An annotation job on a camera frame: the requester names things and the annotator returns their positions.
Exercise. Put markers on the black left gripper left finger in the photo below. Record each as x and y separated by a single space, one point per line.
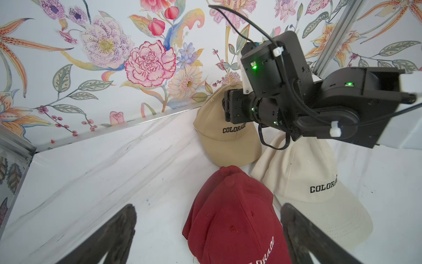
111 243

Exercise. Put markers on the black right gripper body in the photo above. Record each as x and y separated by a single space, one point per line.
276 71

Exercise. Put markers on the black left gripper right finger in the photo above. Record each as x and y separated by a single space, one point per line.
305 239

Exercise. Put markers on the cream Colorado baseball cap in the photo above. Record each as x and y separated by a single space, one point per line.
305 175

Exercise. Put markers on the maroon cap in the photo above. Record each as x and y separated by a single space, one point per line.
232 221

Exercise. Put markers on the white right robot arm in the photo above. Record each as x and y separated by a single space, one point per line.
353 105

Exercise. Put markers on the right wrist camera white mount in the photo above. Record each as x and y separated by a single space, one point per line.
247 88

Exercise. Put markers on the aluminium corner frame post right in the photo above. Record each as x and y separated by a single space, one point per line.
343 26

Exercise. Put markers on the aluminium corner frame post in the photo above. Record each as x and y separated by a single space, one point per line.
343 26
14 143

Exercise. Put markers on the aluminium corner frame post left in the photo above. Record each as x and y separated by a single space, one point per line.
14 143

